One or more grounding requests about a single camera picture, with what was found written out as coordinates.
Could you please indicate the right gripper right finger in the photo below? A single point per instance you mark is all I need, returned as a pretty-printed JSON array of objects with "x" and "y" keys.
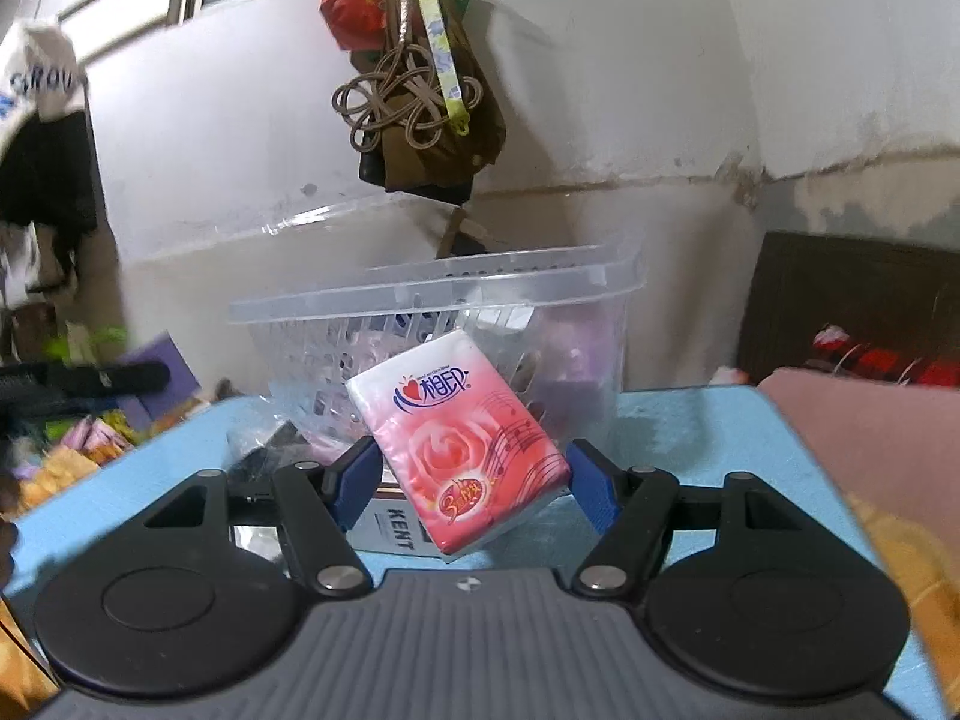
[{"x": 736, "y": 585}]

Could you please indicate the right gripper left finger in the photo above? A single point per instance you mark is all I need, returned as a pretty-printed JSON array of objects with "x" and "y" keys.
[{"x": 210, "y": 582}]

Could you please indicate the purple box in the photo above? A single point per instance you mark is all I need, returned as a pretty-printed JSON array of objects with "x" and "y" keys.
[{"x": 170, "y": 382}]

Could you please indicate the white Kent cigarette box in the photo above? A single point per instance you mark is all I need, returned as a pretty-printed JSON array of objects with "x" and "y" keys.
[{"x": 389, "y": 524}]

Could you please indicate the pink white tissue pack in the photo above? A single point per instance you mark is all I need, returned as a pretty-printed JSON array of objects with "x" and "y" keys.
[{"x": 467, "y": 453}]

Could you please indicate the grey silver box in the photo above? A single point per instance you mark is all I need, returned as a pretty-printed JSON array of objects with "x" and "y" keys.
[{"x": 257, "y": 451}]

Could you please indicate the person left hand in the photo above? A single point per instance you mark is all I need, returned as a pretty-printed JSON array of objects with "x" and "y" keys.
[{"x": 10, "y": 501}]

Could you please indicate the green plastic bag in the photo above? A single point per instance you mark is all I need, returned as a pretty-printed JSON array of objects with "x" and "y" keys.
[{"x": 76, "y": 344}]

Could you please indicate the pink pillow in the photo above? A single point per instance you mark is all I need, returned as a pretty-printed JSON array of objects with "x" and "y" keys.
[{"x": 894, "y": 446}]

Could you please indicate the white black hanging jacket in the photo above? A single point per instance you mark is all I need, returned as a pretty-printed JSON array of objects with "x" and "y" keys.
[{"x": 47, "y": 154}]

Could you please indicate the red plaid blanket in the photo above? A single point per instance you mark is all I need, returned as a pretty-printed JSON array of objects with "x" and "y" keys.
[{"x": 835, "y": 352}]

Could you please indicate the dark wooden headboard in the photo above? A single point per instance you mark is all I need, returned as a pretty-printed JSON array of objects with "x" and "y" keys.
[{"x": 901, "y": 296}]

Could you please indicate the clear plastic perforated basket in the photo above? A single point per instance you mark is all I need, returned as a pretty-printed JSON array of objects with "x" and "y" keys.
[{"x": 550, "y": 322}]

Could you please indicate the brown hanging bag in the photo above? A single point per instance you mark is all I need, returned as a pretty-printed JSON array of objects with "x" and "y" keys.
[{"x": 397, "y": 118}]

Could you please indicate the red hanging paper bag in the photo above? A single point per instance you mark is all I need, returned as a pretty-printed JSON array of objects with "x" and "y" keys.
[{"x": 357, "y": 25}]

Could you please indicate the black power adapter with cable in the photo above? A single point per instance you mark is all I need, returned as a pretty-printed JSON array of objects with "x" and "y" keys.
[{"x": 463, "y": 237}]

